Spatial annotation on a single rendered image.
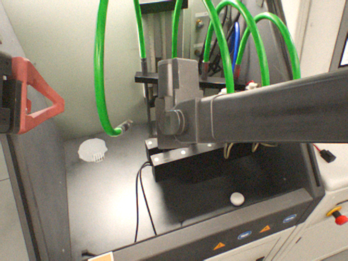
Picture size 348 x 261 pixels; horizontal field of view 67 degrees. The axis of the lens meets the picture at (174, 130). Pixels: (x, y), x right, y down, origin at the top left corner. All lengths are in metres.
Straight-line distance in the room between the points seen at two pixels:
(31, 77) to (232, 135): 0.20
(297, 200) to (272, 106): 0.52
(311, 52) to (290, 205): 0.40
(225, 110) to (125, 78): 0.64
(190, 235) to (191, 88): 0.36
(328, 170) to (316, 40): 0.34
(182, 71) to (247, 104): 0.15
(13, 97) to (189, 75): 0.24
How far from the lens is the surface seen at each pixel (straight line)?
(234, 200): 0.82
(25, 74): 0.27
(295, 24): 0.75
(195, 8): 0.87
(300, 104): 0.23
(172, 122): 0.35
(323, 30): 0.81
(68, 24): 0.81
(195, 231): 0.65
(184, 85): 0.39
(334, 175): 0.80
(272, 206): 0.72
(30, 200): 0.61
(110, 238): 0.79
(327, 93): 0.22
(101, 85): 0.40
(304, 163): 0.75
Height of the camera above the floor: 1.54
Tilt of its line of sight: 45 degrees down
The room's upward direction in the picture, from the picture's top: straight up
